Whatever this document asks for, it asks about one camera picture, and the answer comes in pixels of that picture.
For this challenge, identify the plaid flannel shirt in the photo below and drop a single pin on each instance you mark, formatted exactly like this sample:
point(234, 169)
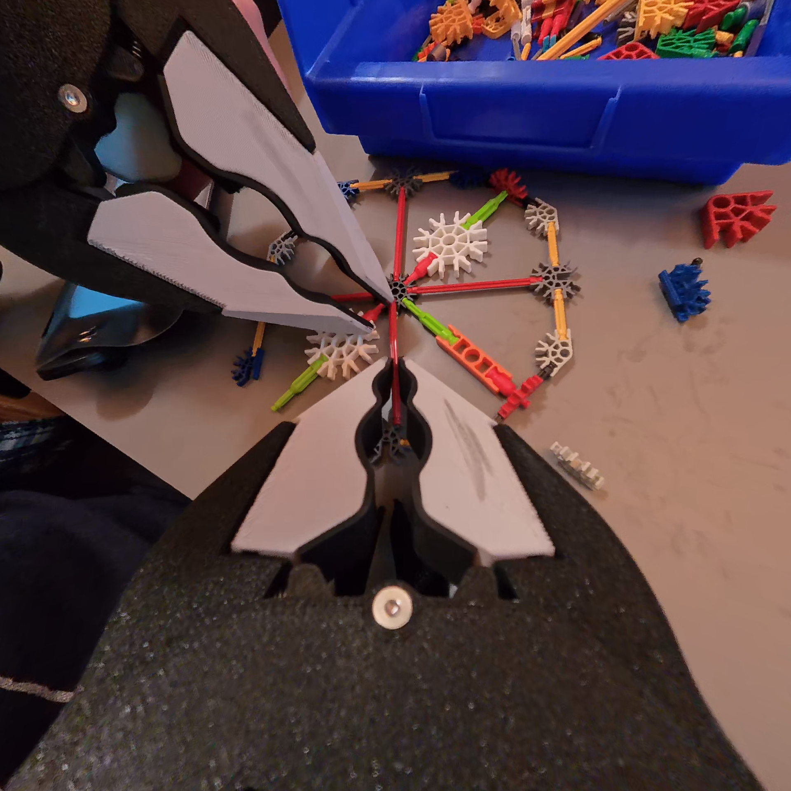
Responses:
point(31, 435)

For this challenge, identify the blue plastic bin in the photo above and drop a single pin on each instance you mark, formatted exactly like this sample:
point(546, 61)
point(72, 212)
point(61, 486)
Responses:
point(525, 111)

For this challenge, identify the light wooden panel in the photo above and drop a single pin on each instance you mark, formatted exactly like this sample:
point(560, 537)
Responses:
point(25, 408)

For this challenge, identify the person's left hand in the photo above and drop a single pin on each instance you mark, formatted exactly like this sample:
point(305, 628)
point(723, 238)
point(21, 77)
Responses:
point(266, 37)

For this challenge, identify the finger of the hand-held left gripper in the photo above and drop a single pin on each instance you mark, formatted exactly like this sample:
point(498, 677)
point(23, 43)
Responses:
point(185, 253)
point(247, 136)

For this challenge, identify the grey toy connector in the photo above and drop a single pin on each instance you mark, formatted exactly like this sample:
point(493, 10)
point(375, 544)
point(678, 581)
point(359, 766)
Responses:
point(389, 442)

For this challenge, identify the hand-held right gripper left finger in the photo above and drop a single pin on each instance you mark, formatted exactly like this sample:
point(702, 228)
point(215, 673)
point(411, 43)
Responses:
point(309, 488)

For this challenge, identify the pile of colourful toy pieces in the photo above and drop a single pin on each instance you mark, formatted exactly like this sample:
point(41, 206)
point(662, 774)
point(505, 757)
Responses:
point(587, 28)

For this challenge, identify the blue toy connector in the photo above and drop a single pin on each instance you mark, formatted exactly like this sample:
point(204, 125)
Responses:
point(683, 290)

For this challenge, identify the red toy rod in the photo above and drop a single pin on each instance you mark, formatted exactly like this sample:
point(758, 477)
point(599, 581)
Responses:
point(395, 371)

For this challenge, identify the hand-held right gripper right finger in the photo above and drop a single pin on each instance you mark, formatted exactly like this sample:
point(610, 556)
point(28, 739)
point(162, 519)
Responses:
point(476, 488)

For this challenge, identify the red toy connector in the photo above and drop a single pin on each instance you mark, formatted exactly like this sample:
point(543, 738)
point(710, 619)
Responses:
point(735, 216)

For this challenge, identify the black printed t-shirt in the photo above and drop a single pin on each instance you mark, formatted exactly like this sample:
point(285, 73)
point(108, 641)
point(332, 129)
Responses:
point(74, 587)

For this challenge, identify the colourful toy wheel model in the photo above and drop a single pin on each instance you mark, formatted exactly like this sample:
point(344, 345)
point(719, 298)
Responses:
point(451, 244)

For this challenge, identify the small white toy piece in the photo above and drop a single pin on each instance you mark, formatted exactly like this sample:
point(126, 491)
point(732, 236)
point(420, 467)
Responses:
point(578, 466)

